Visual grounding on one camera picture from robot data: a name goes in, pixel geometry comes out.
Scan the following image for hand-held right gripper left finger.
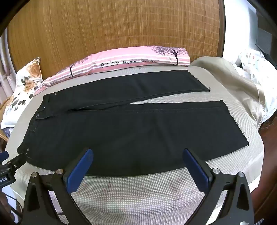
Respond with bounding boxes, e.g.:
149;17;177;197
23;148;94;225

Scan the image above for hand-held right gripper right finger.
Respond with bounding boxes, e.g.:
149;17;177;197
182;148;254;225

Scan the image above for black pants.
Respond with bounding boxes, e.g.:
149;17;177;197
17;70;249;176

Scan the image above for grey checked bed sheet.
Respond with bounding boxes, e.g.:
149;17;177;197
4;64;265;225

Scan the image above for floral print pillow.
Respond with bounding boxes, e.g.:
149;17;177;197
1;57;44;129

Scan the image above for striped curtain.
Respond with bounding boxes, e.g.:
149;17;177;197
0;35;18;105

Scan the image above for beige blanket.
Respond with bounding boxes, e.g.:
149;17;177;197
190;56;271;131

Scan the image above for pink striped pillow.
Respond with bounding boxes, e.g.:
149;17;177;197
32;45;191;96

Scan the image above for white patterned quilt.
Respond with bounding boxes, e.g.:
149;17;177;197
238;49;277;124

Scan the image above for woven bamboo headboard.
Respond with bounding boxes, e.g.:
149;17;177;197
6;0;226;77

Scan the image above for dark wooden cabinet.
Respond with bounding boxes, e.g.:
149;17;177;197
251;6;277;65

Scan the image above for black cable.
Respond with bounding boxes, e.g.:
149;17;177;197
0;190;25;218

